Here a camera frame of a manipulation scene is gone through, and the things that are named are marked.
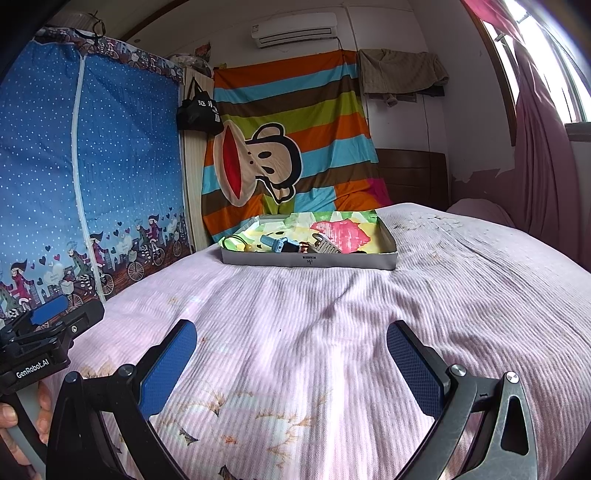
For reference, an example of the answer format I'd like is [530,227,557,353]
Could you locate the dark wooden headboard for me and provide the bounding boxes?
[376,148,450,211]

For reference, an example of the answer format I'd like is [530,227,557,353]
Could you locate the window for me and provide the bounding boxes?
[480,0,591,125]

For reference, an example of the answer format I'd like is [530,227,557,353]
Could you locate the pink pillow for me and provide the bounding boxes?
[445,198,518,228]

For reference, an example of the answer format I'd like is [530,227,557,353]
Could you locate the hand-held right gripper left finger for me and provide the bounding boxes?
[46,319,199,480]

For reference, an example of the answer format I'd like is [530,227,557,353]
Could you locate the person's left hand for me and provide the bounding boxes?
[0,381,52,468]

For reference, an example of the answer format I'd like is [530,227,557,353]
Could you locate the pink curtain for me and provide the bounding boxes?
[462,0,591,274]

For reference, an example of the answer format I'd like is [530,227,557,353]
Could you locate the cartoon printed paper liner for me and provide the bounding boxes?
[224,210,391,256]

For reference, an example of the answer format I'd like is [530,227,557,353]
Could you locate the metal hair clip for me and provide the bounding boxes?
[310,232,344,256]

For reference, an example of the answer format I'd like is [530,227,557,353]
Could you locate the white air conditioner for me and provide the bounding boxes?
[250,12,341,49]

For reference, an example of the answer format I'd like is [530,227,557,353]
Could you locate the hanging brown clothes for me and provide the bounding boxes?
[359,47,450,108]

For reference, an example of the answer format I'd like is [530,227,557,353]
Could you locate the grey shallow cardboard box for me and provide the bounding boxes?
[221,209,399,272]

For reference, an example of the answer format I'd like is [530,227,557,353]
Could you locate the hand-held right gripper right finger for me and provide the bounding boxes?
[385,320,541,480]

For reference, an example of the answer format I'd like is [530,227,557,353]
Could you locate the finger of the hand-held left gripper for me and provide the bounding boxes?
[46,300,106,340]
[13,295,71,331]

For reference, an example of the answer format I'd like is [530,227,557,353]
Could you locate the pink ribbed bedspread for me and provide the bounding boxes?
[39,202,591,480]

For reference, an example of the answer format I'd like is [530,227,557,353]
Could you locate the black bag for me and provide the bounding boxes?
[176,76,225,136]

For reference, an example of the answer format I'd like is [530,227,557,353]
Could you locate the brown hair tie yellow bead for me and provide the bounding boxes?
[222,234,259,254]

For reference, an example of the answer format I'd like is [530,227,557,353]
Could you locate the blue printed fabric wardrobe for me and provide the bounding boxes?
[0,25,195,320]

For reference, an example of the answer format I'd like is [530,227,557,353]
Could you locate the striped cartoon monkey sheet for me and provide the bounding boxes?
[201,48,393,246]

